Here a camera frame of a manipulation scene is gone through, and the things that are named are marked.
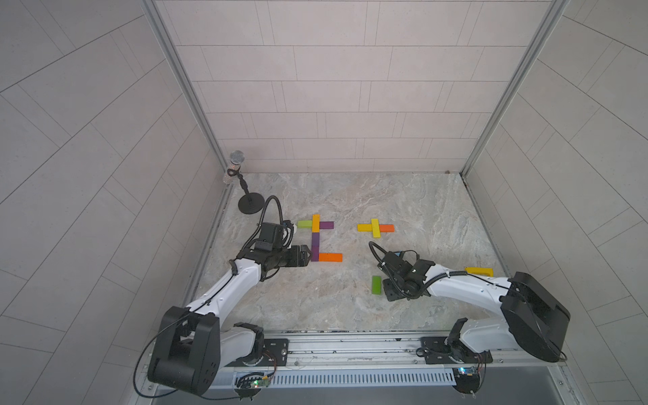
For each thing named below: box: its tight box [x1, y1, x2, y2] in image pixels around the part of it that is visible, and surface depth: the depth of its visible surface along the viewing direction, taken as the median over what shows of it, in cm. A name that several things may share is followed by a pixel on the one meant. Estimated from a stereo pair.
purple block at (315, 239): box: [311, 232, 320, 247], surface depth 98 cm
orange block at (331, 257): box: [318, 253, 344, 263], surface depth 93 cm
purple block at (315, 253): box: [310, 245, 319, 262], surface depth 95 cm
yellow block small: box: [356, 223, 373, 233], surface depth 99 cm
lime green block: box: [297, 220, 313, 229], surface depth 101 cm
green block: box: [371, 275, 383, 296], surface depth 86 cm
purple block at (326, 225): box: [318, 221, 335, 230], surface depth 101 cm
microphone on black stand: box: [222, 150, 265, 215], surface depth 93 cm
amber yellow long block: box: [311, 213, 322, 233], surface depth 101 cm
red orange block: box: [378, 224, 395, 233], surface depth 101 cm
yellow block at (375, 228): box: [371, 218, 382, 238], surface depth 98 cm
